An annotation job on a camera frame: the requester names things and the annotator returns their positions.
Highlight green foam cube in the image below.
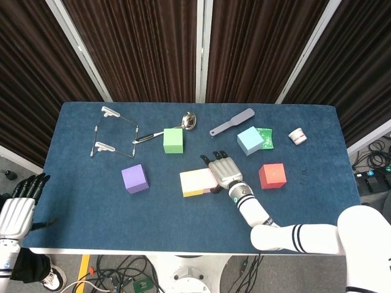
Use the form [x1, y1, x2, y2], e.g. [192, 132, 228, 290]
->
[163, 128, 185, 154]

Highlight steel ladle black handle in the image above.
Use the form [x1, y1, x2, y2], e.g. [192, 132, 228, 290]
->
[131, 111, 198, 145]

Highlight yellow floor tape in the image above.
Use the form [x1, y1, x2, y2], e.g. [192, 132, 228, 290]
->
[78, 255, 92, 281]

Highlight black cables green plug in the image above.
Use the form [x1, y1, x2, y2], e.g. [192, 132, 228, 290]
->
[225, 255, 266, 293]

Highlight pink foam cube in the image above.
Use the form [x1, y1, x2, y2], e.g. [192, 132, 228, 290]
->
[199, 168, 219, 195]

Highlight black floor cable tangle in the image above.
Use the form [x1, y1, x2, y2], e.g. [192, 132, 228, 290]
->
[97, 255, 163, 293]

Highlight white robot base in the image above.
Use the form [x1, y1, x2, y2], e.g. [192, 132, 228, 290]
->
[145, 255, 235, 293]

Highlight person in black clothing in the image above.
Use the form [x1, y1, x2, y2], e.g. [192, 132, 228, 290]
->
[10, 247, 51, 283]

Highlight white partition post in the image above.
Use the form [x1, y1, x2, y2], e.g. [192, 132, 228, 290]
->
[274, 0, 342, 104]
[45, 0, 113, 103]
[347, 127, 391, 156]
[194, 0, 214, 103]
[0, 144, 43, 176]

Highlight small green box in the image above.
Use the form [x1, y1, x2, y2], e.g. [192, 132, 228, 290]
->
[133, 278, 154, 293]

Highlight brown pleated curtain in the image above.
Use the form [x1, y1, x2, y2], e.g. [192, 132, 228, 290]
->
[62, 0, 199, 103]
[282, 0, 391, 147]
[206, 0, 331, 104]
[0, 0, 104, 167]

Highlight light blue foam cube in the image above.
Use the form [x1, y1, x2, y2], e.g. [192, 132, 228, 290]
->
[236, 126, 265, 157]

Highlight green printed packet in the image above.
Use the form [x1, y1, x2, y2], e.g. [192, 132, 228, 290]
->
[255, 127, 275, 150]

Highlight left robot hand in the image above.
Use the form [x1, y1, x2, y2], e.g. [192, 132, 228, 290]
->
[0, 173, 57, 241]

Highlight black power adapters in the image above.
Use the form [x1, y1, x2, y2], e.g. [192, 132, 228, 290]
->
[354, 170, 390, 194]

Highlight red foam cube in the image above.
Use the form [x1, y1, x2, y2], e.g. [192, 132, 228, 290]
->
[258, 163, 287, 190]

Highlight blue velvet table cloth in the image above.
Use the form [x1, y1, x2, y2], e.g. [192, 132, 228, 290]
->
[23, 101, 367, 255]

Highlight coiled black floor cables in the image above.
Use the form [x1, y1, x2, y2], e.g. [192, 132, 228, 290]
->
[351, 134, 391, 172]

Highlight yellow pink block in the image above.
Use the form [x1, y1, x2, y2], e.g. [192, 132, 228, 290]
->
[179, 170, 205, 198]

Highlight white floor cable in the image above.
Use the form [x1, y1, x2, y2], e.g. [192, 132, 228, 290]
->
[59, 280, 106, 293]

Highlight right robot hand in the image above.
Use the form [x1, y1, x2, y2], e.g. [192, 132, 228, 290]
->
[200, 150, 245, 195]

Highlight grey plastic spatula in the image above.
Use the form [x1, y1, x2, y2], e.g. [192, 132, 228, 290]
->
[209, 107, 255, 137]

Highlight small white jar red label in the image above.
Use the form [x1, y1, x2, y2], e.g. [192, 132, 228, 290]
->
[288, 128, 307, 147]

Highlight purple foam cube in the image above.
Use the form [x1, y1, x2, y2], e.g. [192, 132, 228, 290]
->
[121, 164, 150, 195]

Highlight white table frame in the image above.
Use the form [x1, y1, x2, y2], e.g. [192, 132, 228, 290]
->
[29, 247, 366, 256]

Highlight black white sneaker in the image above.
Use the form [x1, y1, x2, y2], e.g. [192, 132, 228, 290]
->
[41, 264, 67, 291]

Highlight wire rack white clips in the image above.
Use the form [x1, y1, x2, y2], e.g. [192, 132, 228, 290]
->
[90, 106, 140, 159]

